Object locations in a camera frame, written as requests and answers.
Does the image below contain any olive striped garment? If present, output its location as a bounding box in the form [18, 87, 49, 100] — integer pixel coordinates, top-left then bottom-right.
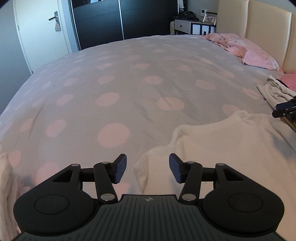
[279, 116, 296, 133]

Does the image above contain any beige-white crumpled garment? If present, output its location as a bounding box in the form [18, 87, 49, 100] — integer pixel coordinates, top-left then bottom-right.
[256, 75, 296, 108]

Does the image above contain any white nightstand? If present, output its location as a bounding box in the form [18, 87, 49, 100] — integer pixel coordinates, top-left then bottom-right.
[171, 19, 217, 36]

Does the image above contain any black bag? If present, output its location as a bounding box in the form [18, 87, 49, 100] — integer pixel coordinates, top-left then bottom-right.
[172, 10, 199, 22]

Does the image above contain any white door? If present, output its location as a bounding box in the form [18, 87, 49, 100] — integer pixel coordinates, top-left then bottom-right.
[13, 0, 81, 75]

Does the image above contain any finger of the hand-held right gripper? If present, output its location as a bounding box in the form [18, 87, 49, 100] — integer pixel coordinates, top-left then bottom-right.
[272, 108, 296, 118]
[276, 97, 296, 110]

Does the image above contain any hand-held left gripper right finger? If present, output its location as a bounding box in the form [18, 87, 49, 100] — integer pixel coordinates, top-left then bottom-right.
[169, 153, 245, 204]

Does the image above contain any black sliding-door wardrobe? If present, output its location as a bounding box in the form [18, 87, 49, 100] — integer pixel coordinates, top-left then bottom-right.
[70, 0, 189, 50]

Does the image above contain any cream padded headboard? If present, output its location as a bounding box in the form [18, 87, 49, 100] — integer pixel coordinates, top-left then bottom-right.
[216, 0, 296, 75]

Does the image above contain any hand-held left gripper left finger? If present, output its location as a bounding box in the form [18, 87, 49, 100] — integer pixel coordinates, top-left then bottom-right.
[52, 153, 127, 204]

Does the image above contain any photo frame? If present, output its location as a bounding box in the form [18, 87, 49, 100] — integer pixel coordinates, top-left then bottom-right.
[203, 13, 218, 25]

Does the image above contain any white long-sleeved garment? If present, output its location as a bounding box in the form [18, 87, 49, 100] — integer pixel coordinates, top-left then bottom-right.
[133, 110, 296, 232]

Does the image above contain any grey pink-dotted bed cover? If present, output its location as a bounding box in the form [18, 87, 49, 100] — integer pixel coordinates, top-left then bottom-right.
[0, 34, 296, 241]

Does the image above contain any pink black-dotted garment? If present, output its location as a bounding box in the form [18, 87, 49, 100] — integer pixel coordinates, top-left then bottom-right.
[205, 33, 270, 58]

